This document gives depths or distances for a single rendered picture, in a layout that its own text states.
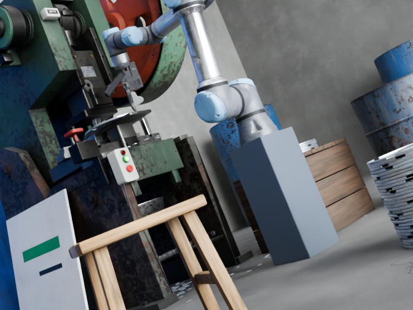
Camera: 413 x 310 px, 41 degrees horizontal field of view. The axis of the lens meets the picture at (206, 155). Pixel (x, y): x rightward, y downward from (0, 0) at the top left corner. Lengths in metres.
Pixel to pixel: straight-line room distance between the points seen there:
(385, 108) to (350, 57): 3.08
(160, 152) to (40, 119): 0.60
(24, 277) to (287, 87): 3.74
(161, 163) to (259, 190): 0.60
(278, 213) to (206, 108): 0.44
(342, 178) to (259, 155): 0.60
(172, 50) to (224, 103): 0.87
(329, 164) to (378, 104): 0.32
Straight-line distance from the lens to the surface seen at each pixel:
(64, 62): 2.50
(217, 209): 2.53
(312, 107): 5.63
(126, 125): 2.49
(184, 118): 4.91
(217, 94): 1.92
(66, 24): 2.70
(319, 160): 2.36
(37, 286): 2.63
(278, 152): 1.97
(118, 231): 1.36
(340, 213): 2.37
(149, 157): 2.41
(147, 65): 2.80
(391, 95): 2.37
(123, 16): 2.96
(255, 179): 2.00
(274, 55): 5.80
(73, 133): 2.19
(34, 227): 2.62
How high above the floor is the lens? 0.30
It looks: 5 degrees up
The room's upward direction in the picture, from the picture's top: 22 degrees counter-clockwise
